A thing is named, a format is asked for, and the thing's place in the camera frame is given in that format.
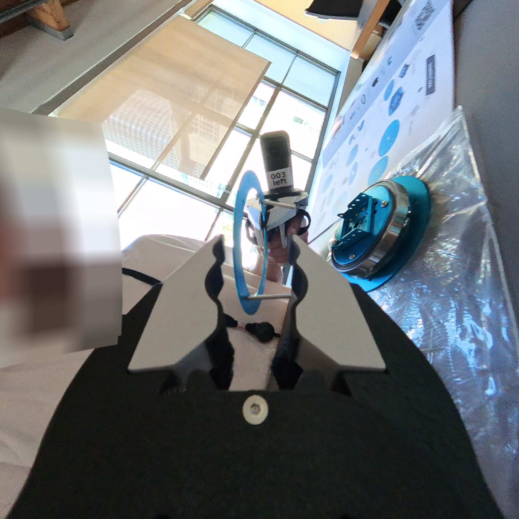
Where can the clear plastic bag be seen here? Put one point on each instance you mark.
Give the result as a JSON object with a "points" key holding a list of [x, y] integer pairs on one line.
{"points": [[466, 284]]}

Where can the wooden office table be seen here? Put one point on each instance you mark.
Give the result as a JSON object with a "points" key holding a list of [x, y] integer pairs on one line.
{"points": [[367, 42]]}

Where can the blue round bearing base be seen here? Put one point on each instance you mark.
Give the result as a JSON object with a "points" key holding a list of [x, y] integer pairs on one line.
{"points": [[385, 198]]}

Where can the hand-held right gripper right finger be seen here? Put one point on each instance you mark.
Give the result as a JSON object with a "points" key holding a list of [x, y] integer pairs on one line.
{"points": [[336, 324]]}

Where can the printed assembly guide sheet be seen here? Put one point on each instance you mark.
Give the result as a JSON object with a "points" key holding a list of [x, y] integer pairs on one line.
{"points": [[405, 81]]}

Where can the long metal screw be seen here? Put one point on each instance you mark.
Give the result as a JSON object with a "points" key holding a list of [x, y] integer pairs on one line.
{"points": [[271, 296]]}

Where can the person's left hand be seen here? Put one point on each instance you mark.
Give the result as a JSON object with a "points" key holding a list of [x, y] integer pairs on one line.
{"points": [[277, 259]]}

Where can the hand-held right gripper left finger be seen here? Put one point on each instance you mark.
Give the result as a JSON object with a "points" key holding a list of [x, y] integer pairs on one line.
{"points": [[174, 324]]}

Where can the beige roller blind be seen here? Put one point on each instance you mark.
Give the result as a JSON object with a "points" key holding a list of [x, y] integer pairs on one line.
{"points": [[162, 81]]}

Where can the office window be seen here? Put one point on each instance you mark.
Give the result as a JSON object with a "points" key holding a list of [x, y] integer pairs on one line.
{"points": [[182, 202]]}

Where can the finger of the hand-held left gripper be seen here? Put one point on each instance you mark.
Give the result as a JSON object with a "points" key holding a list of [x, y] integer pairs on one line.
{"points": [[253, 217], [284, 217]]}

